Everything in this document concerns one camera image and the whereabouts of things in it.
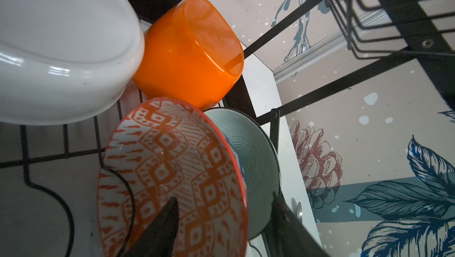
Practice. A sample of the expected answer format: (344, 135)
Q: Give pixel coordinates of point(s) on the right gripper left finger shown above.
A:
(159, 237)

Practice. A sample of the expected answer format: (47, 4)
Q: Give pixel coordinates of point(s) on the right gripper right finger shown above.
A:
(291, 239)

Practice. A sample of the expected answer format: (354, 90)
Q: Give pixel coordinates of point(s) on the light green ceramic bowl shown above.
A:
(258, 159)

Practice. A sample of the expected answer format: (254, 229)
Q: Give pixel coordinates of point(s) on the blue patterned ceramic bowl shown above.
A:
(166, 148)

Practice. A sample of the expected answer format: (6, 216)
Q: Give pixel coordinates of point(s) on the orange plastic bowl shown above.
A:
(191, 54)

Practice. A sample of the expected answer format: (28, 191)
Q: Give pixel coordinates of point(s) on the white ceramic bowl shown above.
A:
(64, 61)

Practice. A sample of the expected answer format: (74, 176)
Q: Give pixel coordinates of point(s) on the metal spoon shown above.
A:
(299, 211)

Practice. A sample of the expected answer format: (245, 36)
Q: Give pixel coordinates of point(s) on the black wire dish rack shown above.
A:
(383, 129)

